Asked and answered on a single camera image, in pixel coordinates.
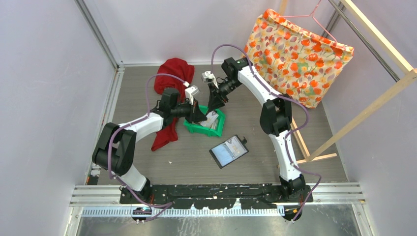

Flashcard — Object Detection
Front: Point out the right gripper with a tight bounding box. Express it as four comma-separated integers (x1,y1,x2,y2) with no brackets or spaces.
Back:
207,78,241,113

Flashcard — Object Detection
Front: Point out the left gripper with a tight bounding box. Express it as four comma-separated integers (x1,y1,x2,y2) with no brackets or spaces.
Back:
171,98,207,124

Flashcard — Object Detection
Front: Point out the green plastic bin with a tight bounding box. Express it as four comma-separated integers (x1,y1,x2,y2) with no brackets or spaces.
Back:
183,109,226,137

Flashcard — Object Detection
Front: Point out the black card holder wallet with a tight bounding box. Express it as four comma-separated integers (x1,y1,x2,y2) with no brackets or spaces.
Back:
209,135,249,169

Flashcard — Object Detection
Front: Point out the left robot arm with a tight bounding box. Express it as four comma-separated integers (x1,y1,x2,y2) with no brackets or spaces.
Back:
92,86,207,204

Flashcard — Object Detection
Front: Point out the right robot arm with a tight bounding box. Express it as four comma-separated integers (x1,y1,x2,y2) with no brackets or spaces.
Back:
202,58,309,202

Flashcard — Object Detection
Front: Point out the striped white credit card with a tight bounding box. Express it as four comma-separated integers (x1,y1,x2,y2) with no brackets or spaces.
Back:
200,111,218,128

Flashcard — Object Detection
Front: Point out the red cloth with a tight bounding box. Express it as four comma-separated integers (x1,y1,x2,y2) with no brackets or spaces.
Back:
151,58,195,151

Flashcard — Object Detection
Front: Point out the floral fabric bag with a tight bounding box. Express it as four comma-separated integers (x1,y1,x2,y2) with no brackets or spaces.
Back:
243,9,354,109

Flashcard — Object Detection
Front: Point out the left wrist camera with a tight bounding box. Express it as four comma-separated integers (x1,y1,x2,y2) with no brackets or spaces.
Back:
184,85,200,105

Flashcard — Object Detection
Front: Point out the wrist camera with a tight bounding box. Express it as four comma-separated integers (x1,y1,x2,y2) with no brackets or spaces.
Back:
184,85,200,105
201,71,218,88

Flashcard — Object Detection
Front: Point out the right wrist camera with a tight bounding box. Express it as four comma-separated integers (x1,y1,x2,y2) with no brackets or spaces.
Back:
201,71,218,88

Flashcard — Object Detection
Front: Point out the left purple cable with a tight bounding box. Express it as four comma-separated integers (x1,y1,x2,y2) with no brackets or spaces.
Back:
107,73,191,223

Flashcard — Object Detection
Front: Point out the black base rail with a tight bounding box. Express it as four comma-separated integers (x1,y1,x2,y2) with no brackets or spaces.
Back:
137,183,310,210

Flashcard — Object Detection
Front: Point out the pink wire hanger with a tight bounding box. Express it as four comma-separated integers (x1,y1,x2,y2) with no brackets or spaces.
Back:
280,0,338,45

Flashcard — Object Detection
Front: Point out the wooden frame rack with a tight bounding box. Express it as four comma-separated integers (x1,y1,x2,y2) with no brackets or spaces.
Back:
274,0,417,169

